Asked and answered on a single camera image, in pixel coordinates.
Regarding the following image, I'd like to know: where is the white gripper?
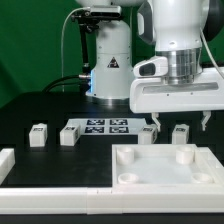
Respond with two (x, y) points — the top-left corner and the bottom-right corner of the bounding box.
(130, 56), (224, 132)

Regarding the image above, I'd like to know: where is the white square tabletop panel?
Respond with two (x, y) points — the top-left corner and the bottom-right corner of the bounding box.
(112, 144), (224, 186)

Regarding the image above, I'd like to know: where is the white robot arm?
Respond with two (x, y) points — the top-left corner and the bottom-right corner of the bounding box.
(76, 0), (224, 121)

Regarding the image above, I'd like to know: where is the white U-shaped obstacle fence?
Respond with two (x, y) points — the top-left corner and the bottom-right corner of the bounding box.
(0, 148), (224, 214)

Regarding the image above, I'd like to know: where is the white sheet with fiducial tags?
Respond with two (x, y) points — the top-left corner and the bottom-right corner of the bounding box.
(67, 118), (146, 135)

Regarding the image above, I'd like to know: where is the green backdrop curtain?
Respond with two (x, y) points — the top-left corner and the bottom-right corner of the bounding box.
(0, 0), (224, 109)

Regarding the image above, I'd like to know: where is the black cable bundle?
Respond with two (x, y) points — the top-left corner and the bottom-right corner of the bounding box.
(41, 74), (92, 93)

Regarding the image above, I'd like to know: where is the black camera on pole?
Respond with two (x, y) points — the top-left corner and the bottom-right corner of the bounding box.
(71, 5), (122, 74)

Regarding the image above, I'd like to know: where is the white camera cable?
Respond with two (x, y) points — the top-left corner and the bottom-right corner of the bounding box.
(60, 6), (91, 93)

